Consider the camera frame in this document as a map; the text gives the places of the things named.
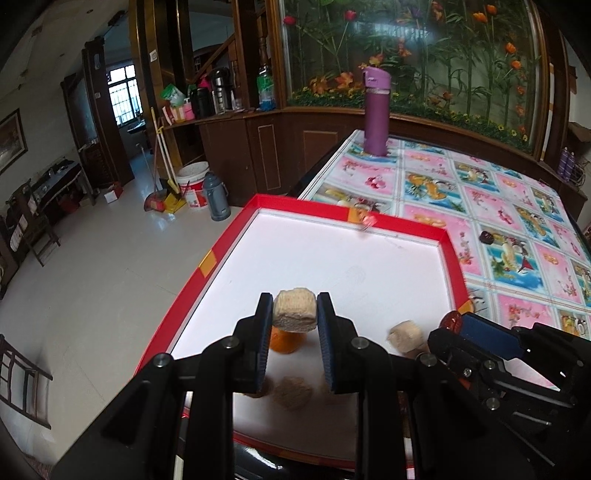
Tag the red date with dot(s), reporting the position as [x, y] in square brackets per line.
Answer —
[450, 319]

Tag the printed tablecloth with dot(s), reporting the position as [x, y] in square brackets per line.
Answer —
[434, 194]

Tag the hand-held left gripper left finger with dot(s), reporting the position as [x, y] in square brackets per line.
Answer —
[264, 332]

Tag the flower wall panel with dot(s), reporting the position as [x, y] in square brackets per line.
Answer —
[438, 60]

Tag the purple spray bottle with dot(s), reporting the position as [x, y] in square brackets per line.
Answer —
[572, 167]
[563, 162]

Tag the purple water bottle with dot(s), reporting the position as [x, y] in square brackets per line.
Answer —
[375, 120]

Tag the green plastic bottle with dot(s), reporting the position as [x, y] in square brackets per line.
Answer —
[265, 90]

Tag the white cardboard box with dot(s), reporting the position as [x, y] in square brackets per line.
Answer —
[112, 194]

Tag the grey thermos jug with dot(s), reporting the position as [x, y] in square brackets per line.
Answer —
[216, 196]

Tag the small orange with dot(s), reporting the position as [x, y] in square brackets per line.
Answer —
[284, 344]

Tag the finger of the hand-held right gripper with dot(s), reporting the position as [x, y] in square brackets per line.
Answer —
[489, 339]
[445, 350]

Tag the yellow dustpan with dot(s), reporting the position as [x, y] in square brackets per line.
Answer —
[174, 204]

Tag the black silver coffee pot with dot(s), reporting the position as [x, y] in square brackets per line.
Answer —
[220, 92]

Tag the window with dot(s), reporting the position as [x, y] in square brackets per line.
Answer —
[122, 94]

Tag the white bucket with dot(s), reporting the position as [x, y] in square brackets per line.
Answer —
[193, 187]

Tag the red tray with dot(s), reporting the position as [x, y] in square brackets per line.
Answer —
[346, 277]

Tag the beige crumbly cube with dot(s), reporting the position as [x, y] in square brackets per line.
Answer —
[295, 309]
[291, 392]
[404, 337]

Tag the black thermos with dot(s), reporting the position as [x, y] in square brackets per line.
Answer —
[201, 101]

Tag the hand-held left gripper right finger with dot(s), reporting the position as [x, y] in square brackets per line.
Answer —
[328, 350]

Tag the green white bag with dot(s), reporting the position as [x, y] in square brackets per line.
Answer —
[173, 94]

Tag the framed picture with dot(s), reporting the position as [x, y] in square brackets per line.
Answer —
[11, 143]

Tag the dark side table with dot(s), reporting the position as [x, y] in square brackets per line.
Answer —
[60, 182]

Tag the dark round fruit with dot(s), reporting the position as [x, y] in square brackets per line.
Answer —
[485, 237]

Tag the red dustpan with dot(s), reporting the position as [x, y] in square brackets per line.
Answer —
[154, 201]

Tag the wooden chair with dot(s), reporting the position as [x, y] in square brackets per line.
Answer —
[23, 383]
[39, 226]

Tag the pink bottle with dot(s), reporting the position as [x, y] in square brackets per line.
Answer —
[188, 111]

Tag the wooden cabinet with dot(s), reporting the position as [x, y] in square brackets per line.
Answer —
[277, 152]

